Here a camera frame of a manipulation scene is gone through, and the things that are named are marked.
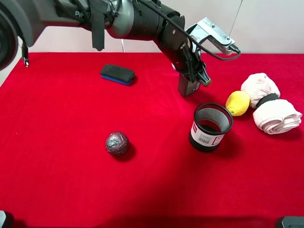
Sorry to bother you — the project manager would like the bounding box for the black mesh pen cup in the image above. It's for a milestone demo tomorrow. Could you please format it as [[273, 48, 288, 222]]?
[[189, 103, 233, 152]]

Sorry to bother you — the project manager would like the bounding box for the dark crinkled ball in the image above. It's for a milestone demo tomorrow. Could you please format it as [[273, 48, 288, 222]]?
[[105, 132, 129, 156]]

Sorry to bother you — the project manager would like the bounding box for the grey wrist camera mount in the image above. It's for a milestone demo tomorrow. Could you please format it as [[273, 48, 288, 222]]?
[[186, 17, 235, 56]]

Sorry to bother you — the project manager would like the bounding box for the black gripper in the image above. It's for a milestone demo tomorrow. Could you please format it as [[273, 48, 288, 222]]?
[[163, 28, 211, 86]]

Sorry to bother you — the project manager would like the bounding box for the rolled white towel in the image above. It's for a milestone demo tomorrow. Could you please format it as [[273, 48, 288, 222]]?
[[241, 73, 303, 134]]

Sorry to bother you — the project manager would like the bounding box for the yellow lemon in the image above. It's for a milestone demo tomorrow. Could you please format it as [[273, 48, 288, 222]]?
[[225, 91, 250, 116]]

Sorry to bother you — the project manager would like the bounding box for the black blue board eraser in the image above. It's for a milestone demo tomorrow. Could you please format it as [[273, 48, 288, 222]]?
[[100, 64, 135, 86]]

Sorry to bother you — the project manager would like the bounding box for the red felt table cloth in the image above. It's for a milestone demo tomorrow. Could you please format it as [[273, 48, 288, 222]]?
[[0, 53, 304, 228]]

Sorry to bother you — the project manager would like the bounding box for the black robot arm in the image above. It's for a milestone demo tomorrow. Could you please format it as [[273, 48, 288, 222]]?
[[0, 0, 211, 86]]

